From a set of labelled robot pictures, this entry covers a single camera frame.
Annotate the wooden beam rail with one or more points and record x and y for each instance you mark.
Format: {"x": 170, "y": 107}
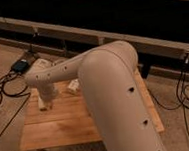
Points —
{"x": 158, "y": 47}

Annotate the white sponge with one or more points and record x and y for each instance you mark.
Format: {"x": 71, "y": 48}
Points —
{"x": 44, "y": 106}

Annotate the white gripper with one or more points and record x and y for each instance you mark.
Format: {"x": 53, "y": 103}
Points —
{"x": 47, "y": 92}

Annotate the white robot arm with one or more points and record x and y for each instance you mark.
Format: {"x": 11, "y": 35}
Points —
{"x": 107, "y": 79}

